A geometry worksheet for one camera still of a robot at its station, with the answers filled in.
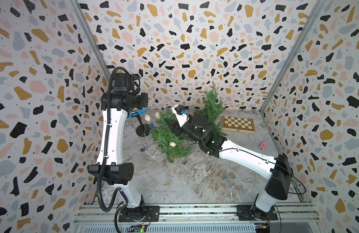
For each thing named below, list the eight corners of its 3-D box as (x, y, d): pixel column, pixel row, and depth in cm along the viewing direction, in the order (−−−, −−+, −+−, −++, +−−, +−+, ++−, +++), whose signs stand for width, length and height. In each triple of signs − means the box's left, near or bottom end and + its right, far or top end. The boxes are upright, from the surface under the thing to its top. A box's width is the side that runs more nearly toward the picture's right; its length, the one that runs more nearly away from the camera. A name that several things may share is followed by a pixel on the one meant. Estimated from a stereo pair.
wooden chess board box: (222, 131, 112) (223, 128, 109) (221, 118, 120) (222, 115, 117) (254, 134, 110) (255, 131, 107) (251, 121, 118) (253, 118, 116)
